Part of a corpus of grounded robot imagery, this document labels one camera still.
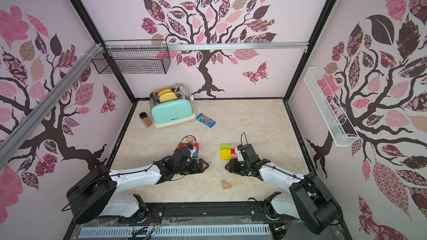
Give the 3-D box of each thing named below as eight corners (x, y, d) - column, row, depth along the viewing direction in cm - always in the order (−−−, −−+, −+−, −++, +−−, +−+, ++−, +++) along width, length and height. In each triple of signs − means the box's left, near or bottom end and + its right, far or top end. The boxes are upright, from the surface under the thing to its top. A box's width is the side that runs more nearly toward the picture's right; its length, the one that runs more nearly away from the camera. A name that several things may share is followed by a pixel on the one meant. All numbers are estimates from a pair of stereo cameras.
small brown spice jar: (144, 123, 110) (138, 114, 102) (149, 120, 111) (143, 110, 104) (148, 128, 107) (142, 118, 99) (153, 124, 109) (148, 115, 101)
